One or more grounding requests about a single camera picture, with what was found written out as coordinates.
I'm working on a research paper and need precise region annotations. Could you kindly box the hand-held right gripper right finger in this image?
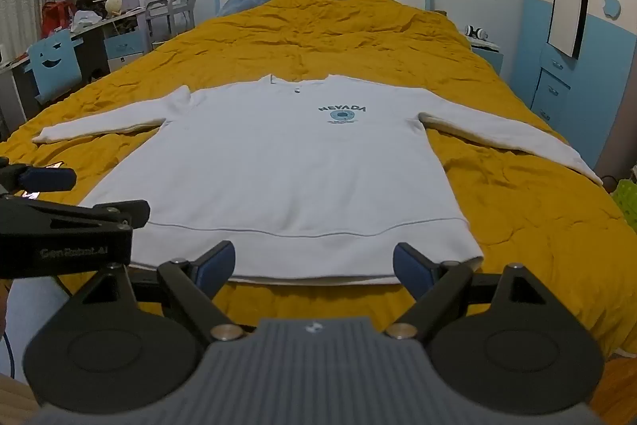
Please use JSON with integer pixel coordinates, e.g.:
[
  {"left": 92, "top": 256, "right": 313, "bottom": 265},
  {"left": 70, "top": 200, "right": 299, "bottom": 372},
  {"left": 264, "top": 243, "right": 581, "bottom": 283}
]
[{"left": 383, "top": 242, "right": 563, "bottom": 340}]

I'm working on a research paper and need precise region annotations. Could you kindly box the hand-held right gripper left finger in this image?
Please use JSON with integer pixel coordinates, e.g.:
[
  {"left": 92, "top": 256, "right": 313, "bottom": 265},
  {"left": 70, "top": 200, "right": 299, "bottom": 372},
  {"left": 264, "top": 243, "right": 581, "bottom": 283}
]
[{"left": 74, "top": 240, "right": 246, "bottom": 340}]

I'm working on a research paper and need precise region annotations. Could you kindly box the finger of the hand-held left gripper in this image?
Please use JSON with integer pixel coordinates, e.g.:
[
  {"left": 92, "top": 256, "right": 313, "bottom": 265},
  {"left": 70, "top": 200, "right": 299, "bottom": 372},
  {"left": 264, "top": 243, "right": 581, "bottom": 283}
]
[
  {"left": 0, "top": 159, "right": 78, "bottom": 194},
  {"left": 0, "top": 198, "right": 151, "bottom": 234}
]

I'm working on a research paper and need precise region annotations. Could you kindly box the white printed sweatshirt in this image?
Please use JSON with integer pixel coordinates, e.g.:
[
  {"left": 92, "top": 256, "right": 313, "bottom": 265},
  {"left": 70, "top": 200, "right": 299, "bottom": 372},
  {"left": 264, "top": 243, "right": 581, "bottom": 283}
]
[{"left": 32, "top": 74, "right": 604, "bottom": 289}]

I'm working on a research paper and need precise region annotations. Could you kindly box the blue smiley-face chair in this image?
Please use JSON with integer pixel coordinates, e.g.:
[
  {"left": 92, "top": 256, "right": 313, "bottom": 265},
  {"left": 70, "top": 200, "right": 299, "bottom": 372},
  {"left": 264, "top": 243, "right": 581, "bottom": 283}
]
[{"left": 27, "top": 29, "right": 83, "bottom": 104}]

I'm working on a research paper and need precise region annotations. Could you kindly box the cluttered desk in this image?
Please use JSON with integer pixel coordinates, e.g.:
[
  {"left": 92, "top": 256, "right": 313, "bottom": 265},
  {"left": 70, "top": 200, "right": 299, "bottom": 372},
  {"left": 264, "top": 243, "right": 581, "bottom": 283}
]
[{"left": 0, "top": 4, "right": 150, "bottom": 127}]

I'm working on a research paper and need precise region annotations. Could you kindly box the white plastic bag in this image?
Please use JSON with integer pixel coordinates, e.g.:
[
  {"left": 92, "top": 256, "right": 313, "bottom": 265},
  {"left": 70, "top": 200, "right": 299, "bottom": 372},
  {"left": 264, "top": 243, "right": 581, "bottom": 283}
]
[{"left": 72, "top": 11, "right": 106, "bottom": 32}]

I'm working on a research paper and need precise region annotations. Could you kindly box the red bag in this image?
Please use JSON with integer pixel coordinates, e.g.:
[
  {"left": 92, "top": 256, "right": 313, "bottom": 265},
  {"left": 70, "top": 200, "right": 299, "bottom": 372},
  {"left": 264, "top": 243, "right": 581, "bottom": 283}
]
[{"left": 41, "top": 1, "right": 75, "bottom": 35}]

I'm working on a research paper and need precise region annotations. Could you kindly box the grey rolling cart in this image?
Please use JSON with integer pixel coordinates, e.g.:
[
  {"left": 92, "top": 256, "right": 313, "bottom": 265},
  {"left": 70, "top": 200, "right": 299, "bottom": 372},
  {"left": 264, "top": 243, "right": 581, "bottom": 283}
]
[{"left": 146, "top": 0, "right": 197, "bottom": 52}]

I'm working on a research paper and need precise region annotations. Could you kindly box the green plastic object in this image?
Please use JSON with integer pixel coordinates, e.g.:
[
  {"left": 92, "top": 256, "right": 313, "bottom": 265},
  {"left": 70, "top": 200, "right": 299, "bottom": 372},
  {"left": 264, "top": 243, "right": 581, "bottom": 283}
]
[{"left": 611, "top": 178, "right": 637, "bottom": 231}]

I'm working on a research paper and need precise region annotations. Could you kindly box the blue and white wardrobe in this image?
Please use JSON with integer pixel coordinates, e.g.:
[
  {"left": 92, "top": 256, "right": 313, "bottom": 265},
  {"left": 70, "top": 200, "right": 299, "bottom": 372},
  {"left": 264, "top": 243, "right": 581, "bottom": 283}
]
[{"left": 512, "top": 0, "right": 637, "bottom": 187}]

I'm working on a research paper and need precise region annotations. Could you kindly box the yellow quilted bedspread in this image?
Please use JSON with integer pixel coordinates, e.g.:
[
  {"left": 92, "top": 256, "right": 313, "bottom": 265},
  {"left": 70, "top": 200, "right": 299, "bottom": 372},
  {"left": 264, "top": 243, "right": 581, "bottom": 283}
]
[{"left": 0, "top": 0, "right": 637, "bottom": 358}]

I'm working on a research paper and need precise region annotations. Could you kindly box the blue pillow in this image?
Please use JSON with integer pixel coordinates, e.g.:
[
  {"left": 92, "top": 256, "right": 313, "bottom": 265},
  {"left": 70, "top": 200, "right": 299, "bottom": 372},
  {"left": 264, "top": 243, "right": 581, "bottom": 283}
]
[{"left": 219, "top": 0, "right": 280, "bottom": 18}]

